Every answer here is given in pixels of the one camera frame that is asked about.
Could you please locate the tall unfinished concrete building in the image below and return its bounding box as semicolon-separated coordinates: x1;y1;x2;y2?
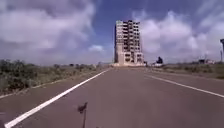
113;19;145;67

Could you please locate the pole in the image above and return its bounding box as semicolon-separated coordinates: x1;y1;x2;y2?
219;38;224;63

